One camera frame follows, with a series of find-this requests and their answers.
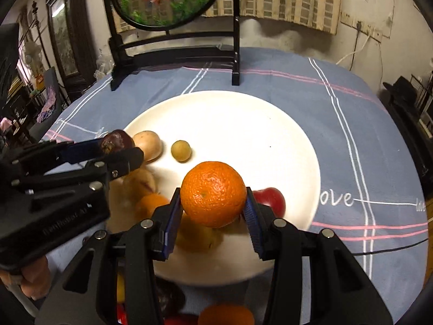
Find dark wrinkled passion fruit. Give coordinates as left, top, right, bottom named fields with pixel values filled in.
left=101, top=129, right=135, bottom=154
left=154, top=276, right=186, bottom=320

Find small tan longan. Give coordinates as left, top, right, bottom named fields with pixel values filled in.
left=171, top=140, right=192, bottom=162

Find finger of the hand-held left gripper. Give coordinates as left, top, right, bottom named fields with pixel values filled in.
left=13, top=147, right=145, bottom=196
left=7, top=139, right=109, bottom=177

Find black hat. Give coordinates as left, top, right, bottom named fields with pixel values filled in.
left=382, top=76, right=422, bottom=105

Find white power cable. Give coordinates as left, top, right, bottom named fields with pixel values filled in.
left=335, top=35, right=373, bottom=66

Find dark framed picture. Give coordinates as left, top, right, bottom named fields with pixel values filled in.
left=45, top=0, right=97, bottom=92

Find round goldfish screen on stand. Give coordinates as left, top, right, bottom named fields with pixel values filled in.
left=101, top=0, right=242, bottom=91

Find red plum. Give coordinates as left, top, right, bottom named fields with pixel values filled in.
left=253, top=187, right=286, bottom=217

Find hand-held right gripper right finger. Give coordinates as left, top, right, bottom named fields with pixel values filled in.
left=242, top=187, right=395, bottom=325

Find dimpled mandarin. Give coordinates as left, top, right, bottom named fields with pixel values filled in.
left=198, top=304, right=255, bottom=325
left=180, top=161, right=247, bottom=228

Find green yellow tomato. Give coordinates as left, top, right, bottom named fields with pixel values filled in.
left=116, top=272, right=126, bottom=303

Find orange tomato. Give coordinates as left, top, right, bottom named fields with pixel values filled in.
left=174, top=215, right=224, bottom=253

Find smooth orange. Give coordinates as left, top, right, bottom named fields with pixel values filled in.
left=135, top=193, right=171, bottom=226

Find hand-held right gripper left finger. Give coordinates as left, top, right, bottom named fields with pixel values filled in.
left=35, top=188, right=185, bottom=325

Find tan round fruit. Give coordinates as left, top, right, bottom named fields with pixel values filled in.
left=122, top=167, right=157, bottom=204
left=132, top=130, right=164, bottom=163

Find white oval plate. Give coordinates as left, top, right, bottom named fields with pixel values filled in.
left=107, top=90, right=321, bottom=283

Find purple cloth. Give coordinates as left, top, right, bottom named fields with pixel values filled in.
left=35, top=88, right=58, bottom=124

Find person's left hand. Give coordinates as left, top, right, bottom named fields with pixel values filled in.
left=0, top=255, right=51, bottom=300

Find black chair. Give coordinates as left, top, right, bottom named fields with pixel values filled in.
left=34, top=68, right=71, bottom=132

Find white wall sockets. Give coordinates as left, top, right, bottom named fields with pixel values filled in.
left=341, top=12, right=383, bottom=41

